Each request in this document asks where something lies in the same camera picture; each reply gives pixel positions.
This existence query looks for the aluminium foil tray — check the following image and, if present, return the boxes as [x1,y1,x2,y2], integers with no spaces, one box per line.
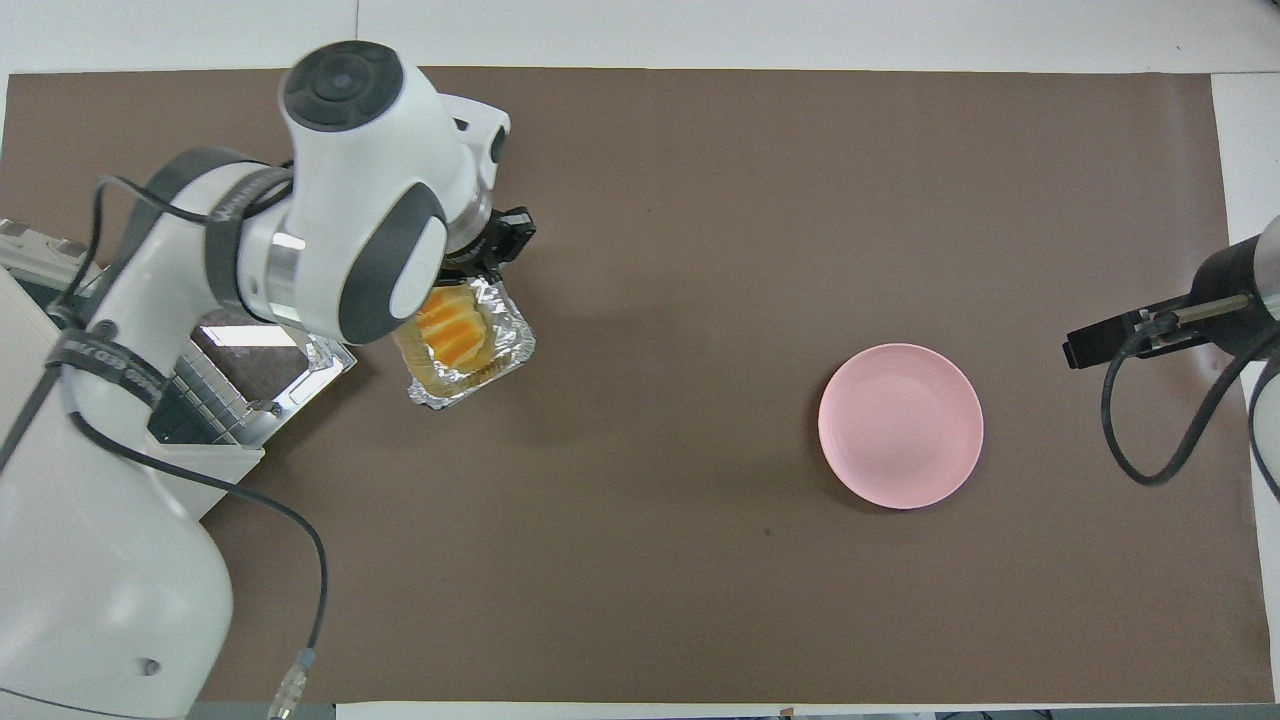
[392,277,537,411]

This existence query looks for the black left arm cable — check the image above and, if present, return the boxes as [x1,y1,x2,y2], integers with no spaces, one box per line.
[0,175,331,720]

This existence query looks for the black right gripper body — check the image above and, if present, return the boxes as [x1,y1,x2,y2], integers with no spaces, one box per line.
[1130,292,1253,353]

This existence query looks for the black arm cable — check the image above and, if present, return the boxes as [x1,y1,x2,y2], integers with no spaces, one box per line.
[1100,310,1280,488]
[0,175,331,720]

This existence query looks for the pink round plate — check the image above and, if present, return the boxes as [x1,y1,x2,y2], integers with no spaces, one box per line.
[818,343,985,511]

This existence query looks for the cream toaster oven body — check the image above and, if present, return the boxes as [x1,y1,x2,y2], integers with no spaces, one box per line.
[0,218,266,521]

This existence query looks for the glass oven door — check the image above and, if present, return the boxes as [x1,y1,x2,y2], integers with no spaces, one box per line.
[185,320,358,446]

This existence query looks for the metal oven rack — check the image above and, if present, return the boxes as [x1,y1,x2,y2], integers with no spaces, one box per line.
[148,350,251,446]

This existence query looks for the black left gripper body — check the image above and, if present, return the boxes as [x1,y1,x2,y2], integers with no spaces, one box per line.
[478,205,537,267]

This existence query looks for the brown table mat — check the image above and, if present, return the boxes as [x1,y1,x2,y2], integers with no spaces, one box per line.
[0,65,1277,706]

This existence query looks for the orange striped bread loaf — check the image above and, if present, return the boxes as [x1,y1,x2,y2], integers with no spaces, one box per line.
[415,285,491,369]

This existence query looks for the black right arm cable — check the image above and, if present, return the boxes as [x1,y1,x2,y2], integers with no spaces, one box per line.
[1100,310,1280,488]

